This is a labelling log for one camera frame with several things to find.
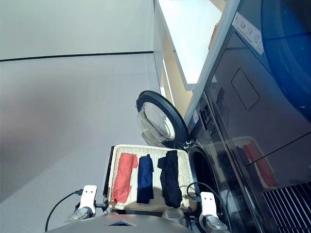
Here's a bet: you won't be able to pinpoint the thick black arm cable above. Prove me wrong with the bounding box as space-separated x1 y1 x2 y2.
44 189 85 232
186 182 232 229

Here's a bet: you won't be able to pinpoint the grey robot torso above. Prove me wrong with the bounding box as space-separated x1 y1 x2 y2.
45 212 195 233

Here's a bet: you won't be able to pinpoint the pale woven basket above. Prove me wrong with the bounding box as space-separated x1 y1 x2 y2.
106 144 198 212

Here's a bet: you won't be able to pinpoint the round blue drum door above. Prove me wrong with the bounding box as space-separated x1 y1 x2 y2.
260 0 311 117

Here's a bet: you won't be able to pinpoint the white instruction sticker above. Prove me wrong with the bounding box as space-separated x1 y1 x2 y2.
231 11 265 56

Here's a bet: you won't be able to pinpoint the orange woven item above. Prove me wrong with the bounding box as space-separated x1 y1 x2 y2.
208 21 220 51

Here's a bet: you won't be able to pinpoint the black cloth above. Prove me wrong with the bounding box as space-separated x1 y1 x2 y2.
157 150 183 208

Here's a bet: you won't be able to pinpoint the silver robot leg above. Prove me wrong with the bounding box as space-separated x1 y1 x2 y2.
161 207 189 223

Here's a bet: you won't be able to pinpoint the round washing machine door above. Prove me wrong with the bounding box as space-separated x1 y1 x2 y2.
135 90 190 150

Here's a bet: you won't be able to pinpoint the red cloth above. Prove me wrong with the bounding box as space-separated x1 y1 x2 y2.
111 152 139 203

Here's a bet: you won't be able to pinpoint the navy blue cloth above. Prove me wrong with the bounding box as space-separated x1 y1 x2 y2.
136 153 155 204

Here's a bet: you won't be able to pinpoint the white cabinet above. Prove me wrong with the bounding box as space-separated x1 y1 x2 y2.
153 0 227 91

